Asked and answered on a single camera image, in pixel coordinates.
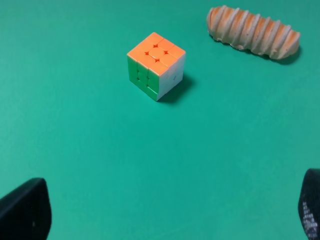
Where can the sliced orange bread loaf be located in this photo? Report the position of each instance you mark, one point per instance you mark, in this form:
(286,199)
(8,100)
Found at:
(244,30)

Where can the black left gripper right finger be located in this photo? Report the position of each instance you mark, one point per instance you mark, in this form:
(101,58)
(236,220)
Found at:
(309,204)

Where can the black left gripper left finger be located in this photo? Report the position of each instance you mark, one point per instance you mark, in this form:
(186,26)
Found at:
(25,212)

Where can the stickerless magic cube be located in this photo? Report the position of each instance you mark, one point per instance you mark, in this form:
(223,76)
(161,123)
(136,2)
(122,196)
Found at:
(156,65)

